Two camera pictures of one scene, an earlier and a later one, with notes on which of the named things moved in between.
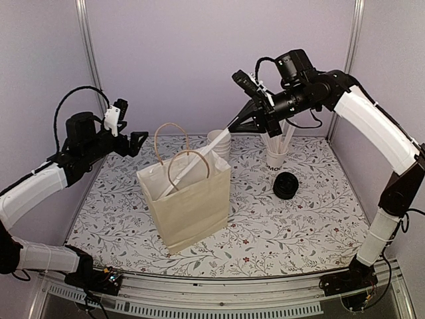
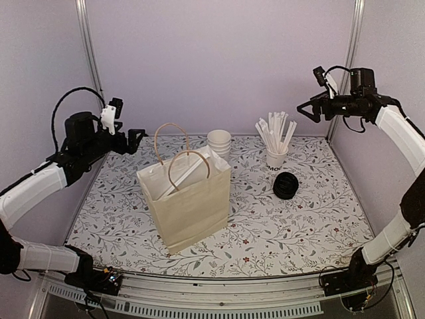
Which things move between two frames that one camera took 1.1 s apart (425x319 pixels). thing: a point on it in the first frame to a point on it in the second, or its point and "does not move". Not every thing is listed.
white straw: [198, 157] to [187, 175]
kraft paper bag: [198, 206] does not move
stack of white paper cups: [222, 147] does not move
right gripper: [269, 121] to [322, 101]
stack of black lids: [285, 185] does not move
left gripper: [134, 147] does not move
